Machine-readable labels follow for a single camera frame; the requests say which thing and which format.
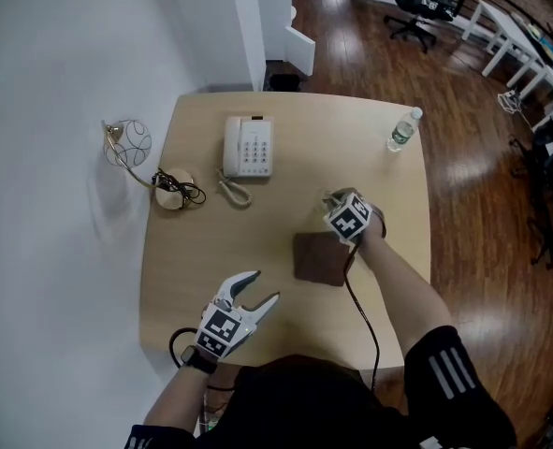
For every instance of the clear plastic water bottle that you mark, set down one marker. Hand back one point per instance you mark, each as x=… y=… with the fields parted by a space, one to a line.
x=401 y=131

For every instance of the small white table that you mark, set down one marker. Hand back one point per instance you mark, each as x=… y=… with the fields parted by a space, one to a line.
x=549 y=75

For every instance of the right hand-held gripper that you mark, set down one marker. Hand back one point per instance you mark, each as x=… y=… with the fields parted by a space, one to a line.
x=348 y=218

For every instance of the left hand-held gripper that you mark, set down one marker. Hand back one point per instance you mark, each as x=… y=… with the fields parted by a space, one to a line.
x=222 y=330

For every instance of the white desk telephone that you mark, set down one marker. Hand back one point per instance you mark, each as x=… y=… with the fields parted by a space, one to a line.
x=248 y=148

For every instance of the long white table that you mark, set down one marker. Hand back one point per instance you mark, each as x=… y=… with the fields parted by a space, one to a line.
x=505 y=28

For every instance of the black smartwatch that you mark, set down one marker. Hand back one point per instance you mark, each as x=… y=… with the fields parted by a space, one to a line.
x=194 y=358

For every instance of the person's black clothing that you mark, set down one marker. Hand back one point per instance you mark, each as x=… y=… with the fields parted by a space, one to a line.
x=313 y=405

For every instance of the person's left forearm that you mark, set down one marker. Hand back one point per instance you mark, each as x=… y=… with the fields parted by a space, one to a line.
x=178 y=395

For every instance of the white water dispenser cabinet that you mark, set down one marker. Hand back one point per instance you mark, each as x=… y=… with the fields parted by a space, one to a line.
x=280 y=21

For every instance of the brown leather wallet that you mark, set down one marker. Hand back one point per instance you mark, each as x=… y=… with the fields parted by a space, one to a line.
x=318 y=260

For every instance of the person's right forearm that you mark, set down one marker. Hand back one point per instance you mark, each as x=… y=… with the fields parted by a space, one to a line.
x=397 y=283

